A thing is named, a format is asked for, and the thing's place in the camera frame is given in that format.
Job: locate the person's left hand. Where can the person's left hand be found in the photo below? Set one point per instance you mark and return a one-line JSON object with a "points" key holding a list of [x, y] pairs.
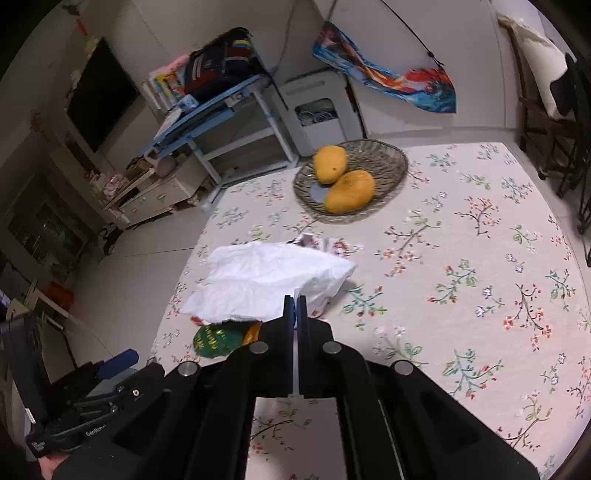
{"points": [[50, 468]]}

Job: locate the blue white desk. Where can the blue white desk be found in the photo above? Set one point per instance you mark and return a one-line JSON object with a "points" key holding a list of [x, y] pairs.
{"points": [[217, 104]]}

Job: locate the cream chair cushion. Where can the cream chair cushion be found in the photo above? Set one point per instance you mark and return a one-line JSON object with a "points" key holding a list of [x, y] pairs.
{"points": [[538, 64]]}

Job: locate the cream drawer cabinet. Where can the cream drawer cabinet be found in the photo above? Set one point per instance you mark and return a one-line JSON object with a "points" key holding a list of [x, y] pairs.
{"points": [[157, 194]]}

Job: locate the green foil wrapper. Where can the green foil wrapper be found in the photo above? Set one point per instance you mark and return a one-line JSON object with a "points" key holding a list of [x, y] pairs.
{"points": [[214, 341]]}

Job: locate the woven fruit basket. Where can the woven fruit basket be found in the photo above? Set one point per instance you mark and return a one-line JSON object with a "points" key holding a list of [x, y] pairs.
{"points": [[383, 161]]}

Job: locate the red white wrapper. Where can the red white wrapper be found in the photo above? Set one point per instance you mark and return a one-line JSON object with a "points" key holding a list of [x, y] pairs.
{"points": [[339, 244]]}

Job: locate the red box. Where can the red box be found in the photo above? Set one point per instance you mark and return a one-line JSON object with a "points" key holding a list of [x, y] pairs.
{"points": [[59, 294]]}

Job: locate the dark glass cabinet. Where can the dark glass cabinet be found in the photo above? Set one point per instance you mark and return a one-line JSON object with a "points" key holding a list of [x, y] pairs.
{"points": [[41, 226]]}

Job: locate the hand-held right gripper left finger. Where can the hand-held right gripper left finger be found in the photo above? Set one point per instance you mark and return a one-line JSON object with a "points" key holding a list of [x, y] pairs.
{"points": [[289, 318]]}

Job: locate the white floor appliance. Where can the white floor appliance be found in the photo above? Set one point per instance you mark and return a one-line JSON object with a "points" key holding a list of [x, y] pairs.
{"points": [[318, 134]]}

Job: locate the floral tablecloth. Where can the floral tablecloth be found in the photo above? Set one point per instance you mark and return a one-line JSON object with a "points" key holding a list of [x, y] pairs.
{"points": [[461, 240]]}

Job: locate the colourful printed cloth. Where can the colourful printed cloth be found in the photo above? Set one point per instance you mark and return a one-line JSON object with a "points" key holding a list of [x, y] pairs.
{"points": [[392, 78]]}

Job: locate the black clothing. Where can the black clothing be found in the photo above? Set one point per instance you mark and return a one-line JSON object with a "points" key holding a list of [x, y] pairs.
{"points": [[575, 87]]}

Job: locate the white plastic bag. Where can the white plastic bag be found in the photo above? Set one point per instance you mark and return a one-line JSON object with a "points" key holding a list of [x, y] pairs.
{"points": [[258, 277]]}

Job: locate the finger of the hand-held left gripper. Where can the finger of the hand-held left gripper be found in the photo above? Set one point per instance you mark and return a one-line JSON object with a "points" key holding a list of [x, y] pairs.
{"points": [[119, 362]]}

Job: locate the dark striped backpack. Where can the dark striped backpack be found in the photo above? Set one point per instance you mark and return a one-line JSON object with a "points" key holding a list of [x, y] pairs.
{"points": [[221, 60]]}

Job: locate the black television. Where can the black television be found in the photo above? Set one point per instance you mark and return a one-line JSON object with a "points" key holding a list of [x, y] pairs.
{"points": [[99, 97]]}

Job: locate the beige ceramic jug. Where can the beige ceramic jug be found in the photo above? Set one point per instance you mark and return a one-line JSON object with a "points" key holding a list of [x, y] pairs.
{"points": [[164, 164]]}

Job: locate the yellow mango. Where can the yellow mango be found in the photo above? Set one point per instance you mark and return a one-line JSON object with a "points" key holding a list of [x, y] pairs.
{"points": [[351, 191], [330, 164]]}

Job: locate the stack of colourful books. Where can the stack of colourful books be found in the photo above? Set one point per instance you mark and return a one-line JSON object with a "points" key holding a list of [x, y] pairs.
{"points": [[166, 85]]}

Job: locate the orange mango peel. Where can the orange mango peel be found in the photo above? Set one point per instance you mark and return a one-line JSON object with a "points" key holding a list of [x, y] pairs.
{"points": [[252, 333]]}

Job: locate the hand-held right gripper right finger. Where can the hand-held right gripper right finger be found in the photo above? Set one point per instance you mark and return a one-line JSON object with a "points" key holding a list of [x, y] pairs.
{"points": [[302, 318]]}

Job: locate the wooden chair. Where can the wooden chair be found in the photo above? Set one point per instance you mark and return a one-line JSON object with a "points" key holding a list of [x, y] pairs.
{"points": [[554, 138]]}

